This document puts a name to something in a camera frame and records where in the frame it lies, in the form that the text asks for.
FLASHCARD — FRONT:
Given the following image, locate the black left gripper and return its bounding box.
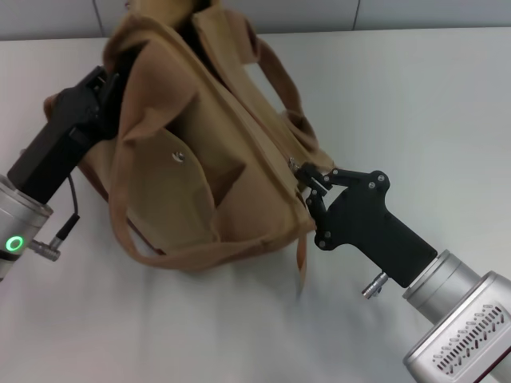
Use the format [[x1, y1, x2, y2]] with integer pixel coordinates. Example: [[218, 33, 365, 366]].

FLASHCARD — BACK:
[[6, 65, 129, 205]]

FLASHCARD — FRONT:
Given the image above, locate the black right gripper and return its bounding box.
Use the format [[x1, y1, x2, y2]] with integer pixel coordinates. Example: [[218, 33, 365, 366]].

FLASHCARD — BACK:
[[298, 160, 439, 289]]

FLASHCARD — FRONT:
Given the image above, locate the khaki canvas food bag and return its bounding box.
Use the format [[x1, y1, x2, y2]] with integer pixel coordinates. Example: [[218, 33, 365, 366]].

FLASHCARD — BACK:
[[42, 0, 336, 288]]

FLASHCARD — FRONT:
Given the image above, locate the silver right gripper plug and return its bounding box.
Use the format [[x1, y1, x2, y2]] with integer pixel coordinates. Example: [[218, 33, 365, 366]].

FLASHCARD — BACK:
[[360, 270, 389, 299]]

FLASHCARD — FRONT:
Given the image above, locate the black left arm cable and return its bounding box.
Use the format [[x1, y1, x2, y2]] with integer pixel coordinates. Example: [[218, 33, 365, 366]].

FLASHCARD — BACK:
[[30, 174, 84, 263]]

